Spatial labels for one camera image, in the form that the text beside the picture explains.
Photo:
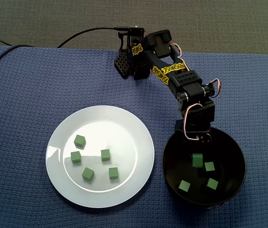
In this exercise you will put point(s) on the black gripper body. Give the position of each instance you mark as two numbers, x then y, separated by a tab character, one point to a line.
191	132

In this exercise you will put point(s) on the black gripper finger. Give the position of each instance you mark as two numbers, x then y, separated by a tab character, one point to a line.
205	139

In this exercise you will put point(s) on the small green cube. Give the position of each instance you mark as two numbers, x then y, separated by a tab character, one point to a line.
75	157
105	154
212	183
209	166
197	161
88	173
184	185
79	140
113	173

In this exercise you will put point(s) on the black robot arm with stickers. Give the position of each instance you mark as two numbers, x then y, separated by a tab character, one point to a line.
162	64

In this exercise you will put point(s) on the white round plate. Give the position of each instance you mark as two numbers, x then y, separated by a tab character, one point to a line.
124	190

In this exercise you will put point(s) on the black metal bucket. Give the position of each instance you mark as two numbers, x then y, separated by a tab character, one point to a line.
172	166

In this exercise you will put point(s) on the blue woven table cloth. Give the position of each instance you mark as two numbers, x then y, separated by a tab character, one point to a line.
243	95

